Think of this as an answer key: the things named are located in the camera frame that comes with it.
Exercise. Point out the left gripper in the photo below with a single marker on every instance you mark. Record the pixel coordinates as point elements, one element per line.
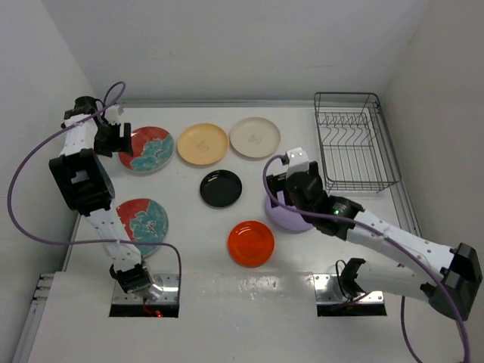
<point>118,144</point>

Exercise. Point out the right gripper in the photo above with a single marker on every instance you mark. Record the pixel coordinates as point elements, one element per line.
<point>276,183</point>

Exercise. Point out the red teal floral plate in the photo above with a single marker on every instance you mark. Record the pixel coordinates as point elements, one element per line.
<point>144,220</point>
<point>152,149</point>

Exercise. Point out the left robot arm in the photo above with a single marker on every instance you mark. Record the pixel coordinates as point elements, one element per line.
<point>87,188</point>

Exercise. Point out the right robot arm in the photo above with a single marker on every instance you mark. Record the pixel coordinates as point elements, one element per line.
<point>447,278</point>

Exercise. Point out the lilac plastic plate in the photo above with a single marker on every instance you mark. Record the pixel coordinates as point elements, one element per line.
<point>288,221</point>

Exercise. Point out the cream plastic plate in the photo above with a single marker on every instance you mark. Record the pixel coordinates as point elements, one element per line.
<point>255,137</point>

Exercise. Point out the orange glossy plate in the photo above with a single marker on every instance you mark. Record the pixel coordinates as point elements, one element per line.
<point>250,244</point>

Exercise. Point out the black glossy plate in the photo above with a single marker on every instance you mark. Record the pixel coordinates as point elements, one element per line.
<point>220,188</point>

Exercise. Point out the yellow plastic plate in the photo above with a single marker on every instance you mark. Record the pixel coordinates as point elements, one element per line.
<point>203,144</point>

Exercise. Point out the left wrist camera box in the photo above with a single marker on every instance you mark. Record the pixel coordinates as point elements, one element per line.
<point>113,113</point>

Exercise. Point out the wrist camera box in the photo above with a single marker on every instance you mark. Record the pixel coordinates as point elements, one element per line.
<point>113,113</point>
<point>298,161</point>

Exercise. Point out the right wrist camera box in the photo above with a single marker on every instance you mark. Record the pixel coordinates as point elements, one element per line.
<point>298,161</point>

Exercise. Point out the grey wire dish rack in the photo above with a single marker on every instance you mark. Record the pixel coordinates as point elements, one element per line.
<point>356,150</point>

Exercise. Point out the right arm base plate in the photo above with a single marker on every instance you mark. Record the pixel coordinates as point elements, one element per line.
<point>331,303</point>

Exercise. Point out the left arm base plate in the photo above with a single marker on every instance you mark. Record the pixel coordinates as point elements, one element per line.
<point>164,303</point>

